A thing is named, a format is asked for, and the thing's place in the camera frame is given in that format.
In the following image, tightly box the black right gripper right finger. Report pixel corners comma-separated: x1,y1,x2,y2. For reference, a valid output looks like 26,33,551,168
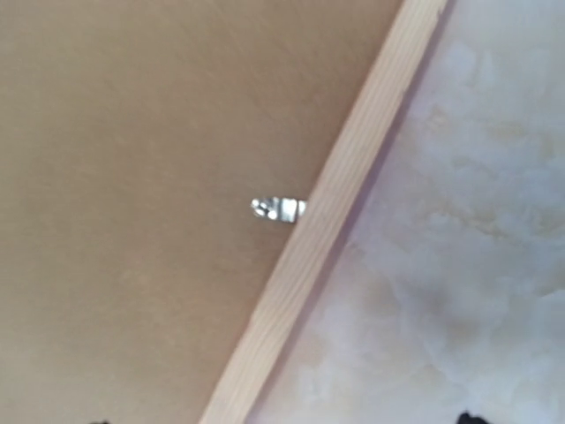
456,412,490,424

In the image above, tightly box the brown cardboard backing board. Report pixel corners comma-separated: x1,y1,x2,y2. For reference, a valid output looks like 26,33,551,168
1,1,399,423

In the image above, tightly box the pink wooden picture frame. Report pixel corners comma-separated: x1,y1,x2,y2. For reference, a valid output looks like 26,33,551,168
200,1,448,423

